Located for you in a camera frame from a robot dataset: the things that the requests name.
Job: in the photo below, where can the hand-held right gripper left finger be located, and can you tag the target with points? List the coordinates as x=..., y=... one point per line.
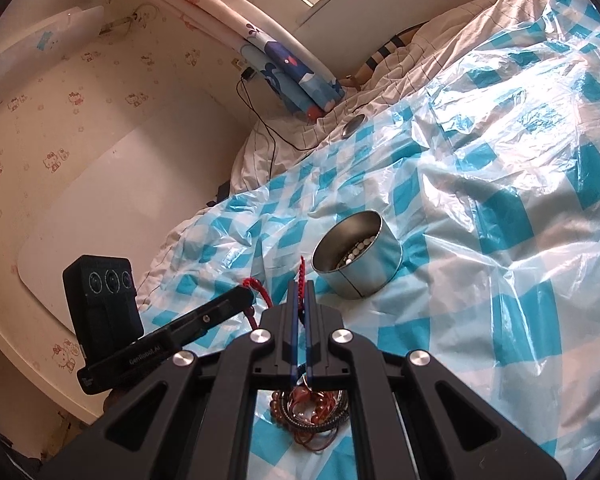
x=294, y=330

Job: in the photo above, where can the dark cloth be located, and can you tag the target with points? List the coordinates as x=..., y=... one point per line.
x=5, y=450

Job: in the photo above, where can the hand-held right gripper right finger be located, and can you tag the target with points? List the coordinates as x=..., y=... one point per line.
x=310, y=330

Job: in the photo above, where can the round metal lid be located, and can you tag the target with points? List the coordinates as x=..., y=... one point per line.
x=354, y=124

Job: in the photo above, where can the navy striped cloth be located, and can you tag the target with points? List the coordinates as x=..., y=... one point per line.
x=385, y=50

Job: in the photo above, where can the blue cartoon print curtain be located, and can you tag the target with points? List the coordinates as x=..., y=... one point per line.
x=280, y=70

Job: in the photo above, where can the black charger plug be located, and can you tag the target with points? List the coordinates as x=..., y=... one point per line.
x=247, y=74

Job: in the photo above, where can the round metal tin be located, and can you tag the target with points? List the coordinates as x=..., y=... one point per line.
x=370, y=270

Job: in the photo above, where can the small black object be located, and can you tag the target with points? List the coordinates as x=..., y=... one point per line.
x=222, y=192

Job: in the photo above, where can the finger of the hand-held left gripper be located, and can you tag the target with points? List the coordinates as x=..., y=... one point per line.
x=215, y=312

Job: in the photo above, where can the orange red bead jewelry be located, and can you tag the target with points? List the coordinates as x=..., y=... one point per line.
x=302, y=400

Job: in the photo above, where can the blue checkered plastic sheet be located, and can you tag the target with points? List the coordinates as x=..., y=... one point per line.
x=480, y=210

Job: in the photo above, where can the translucent plastic cover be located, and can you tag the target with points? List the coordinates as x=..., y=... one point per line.
x=40, y=45

